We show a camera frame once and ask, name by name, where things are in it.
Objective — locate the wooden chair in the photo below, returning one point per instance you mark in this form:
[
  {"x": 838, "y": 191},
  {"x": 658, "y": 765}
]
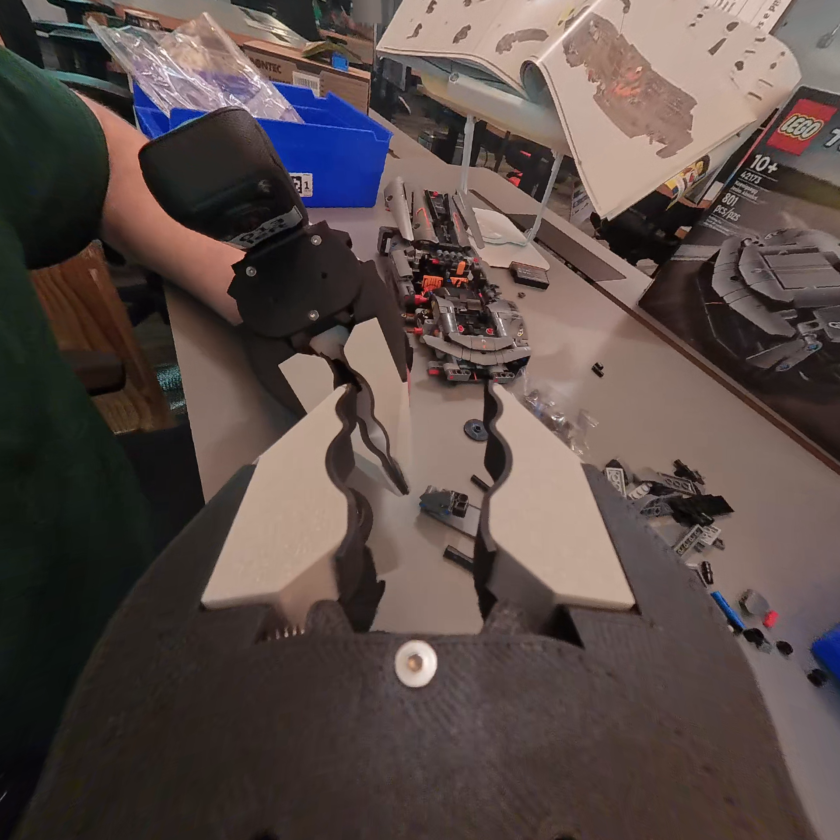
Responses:
[{"x": 98, "y": 308}]

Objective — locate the person's left forearm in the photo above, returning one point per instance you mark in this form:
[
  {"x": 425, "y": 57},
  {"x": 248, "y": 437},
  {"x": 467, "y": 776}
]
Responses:
[{"x": 164, "y": 243}]

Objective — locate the dark lego set box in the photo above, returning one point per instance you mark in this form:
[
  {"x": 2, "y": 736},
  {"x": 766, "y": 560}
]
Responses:
[{"x": 754, "y": 295}]

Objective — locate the brown cardboard box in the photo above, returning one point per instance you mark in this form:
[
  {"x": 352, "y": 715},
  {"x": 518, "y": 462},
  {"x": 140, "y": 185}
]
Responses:
[{"x": 308, "y": 72}]

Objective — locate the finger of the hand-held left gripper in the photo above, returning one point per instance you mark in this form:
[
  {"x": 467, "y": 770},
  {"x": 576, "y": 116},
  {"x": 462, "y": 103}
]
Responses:
[
  {"x": 308, "y": 380},
  {"x": 384, "y": 407}
]

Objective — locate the black round lego disc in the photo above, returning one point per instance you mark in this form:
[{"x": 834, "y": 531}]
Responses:
[{"x": 474, "y": 430}]

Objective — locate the blue plastic bin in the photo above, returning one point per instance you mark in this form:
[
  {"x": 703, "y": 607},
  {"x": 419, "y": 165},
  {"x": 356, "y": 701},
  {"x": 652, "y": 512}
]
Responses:
[{"x": 341, "y": 154}]

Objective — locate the blue plastic piece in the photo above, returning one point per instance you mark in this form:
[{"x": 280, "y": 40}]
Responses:
[{"x": 828, "y": 656}]

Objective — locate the crumpled clear plastic bags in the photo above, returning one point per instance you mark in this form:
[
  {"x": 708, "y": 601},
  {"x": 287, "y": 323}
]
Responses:
[{"x": 197, "y": 59}]

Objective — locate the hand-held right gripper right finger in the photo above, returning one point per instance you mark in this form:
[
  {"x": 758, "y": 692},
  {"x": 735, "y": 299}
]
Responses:
[{"x": 551, "y": 525}]

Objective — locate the pile of small lego pieces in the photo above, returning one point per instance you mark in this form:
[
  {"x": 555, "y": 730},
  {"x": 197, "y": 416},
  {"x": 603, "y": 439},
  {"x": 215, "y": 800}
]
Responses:
[{"x": 682, "y": 505}]

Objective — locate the dark grey lego subassembly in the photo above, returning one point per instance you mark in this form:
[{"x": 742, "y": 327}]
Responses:
[{"x": 443, "y": 502}]

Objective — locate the clear bag of lego pieces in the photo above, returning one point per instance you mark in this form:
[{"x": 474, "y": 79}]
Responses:
[{"x": 564, "y": 420}]

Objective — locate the person's green shirt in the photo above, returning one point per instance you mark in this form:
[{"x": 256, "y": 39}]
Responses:
[{"x": 52, "y": 394}]

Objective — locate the pale book stand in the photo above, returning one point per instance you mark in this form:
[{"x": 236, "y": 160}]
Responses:
[{"x": 499, "y": 226}]

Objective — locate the grey lego car model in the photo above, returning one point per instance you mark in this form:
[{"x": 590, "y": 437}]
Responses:
[{"x": 469, "y": 321}]

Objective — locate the open instruction booklet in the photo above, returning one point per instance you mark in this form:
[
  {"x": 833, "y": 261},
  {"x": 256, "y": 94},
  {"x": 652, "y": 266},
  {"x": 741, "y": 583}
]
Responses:
[{"x": 623, "y": 85}]

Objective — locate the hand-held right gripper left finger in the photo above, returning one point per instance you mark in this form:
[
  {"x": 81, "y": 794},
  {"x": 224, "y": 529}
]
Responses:
[{"x": 275, "y": 518}]

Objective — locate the black lego pin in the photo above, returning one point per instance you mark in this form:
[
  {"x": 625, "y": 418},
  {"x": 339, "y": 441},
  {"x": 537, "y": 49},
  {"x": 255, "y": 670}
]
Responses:
[
  {"x": 480, "y": 482},
  {"x": 458, "y": 556}
]

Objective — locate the black rectangular lego piece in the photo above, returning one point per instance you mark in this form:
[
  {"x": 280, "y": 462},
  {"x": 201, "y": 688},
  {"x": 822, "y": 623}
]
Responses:
[{"x": 530, "y": 274}]

